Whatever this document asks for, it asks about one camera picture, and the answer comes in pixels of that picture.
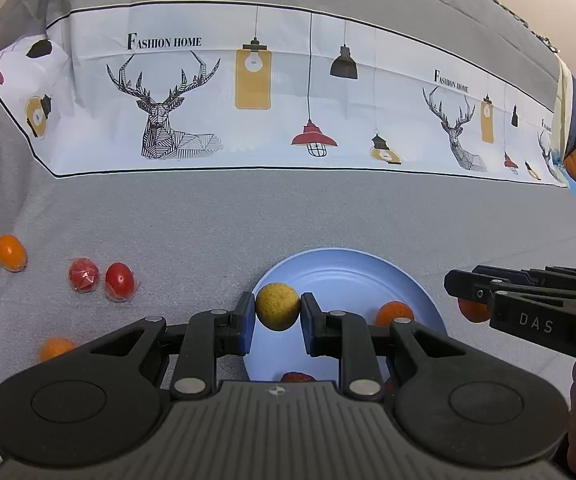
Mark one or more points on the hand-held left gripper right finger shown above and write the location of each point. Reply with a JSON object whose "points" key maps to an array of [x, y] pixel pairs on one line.
{"points": [[308, 325]]}

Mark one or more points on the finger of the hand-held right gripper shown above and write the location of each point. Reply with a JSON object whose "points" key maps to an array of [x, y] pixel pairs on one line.
{"points": [[468, 287], [558, 275]]}

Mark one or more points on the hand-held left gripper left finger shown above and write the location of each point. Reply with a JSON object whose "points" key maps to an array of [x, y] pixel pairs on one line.
{"points": [[248, 321]]}

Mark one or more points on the small orange mandarin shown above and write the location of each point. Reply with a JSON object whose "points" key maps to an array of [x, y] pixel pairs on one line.
{"points": [[473, 312], [393, 311], [55, 349], [10, 252]]}

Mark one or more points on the yellow-green round fruit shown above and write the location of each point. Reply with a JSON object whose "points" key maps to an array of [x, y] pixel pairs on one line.
{"points": [[277, 306]]}

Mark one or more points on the dark red date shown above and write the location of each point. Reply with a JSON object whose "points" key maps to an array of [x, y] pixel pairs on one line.
{"points": [[298, 376]]}

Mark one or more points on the light blue plate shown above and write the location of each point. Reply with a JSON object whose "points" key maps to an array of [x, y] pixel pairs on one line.
{"points": [[340, 277]]}

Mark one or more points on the red plastic-wrapped fruit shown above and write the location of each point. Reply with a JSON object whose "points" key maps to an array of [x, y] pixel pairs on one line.
{"points": [[119, 281], [84, 274]]}

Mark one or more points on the grey deer printed bed sheet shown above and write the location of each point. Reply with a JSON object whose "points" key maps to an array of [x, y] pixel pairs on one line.
{"points": [[168, 210]]}

